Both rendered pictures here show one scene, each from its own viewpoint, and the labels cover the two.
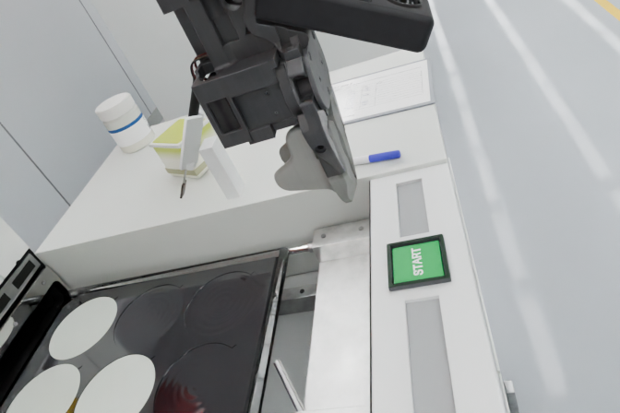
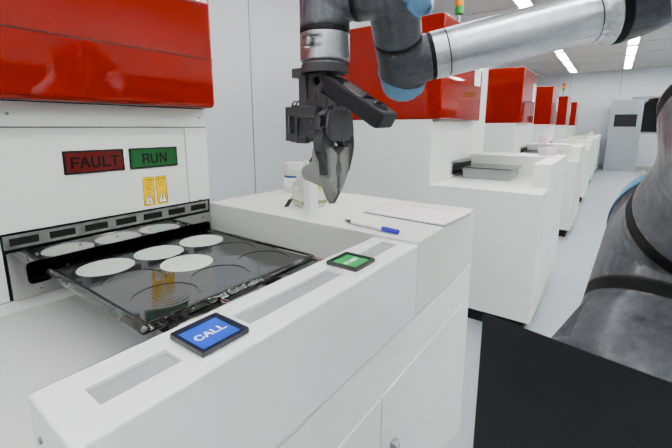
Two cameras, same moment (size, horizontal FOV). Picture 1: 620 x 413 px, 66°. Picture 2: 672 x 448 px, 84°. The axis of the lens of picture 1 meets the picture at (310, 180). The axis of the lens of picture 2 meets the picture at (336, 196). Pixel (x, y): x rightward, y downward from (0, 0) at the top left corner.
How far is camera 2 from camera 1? 33 cm
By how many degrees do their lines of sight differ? 27
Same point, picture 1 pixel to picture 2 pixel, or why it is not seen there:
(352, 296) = not seen: hidden behind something
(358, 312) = not seen: hidden behind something
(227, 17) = (312, 87)
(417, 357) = (308, 284)
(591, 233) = not seen: outside the picture
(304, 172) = (313, 171)
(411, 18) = (374, 109)
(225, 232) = (292, 234)
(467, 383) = (314, 295)
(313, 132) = (317, 143)
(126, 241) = (248, 216)
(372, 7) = (361, 99)
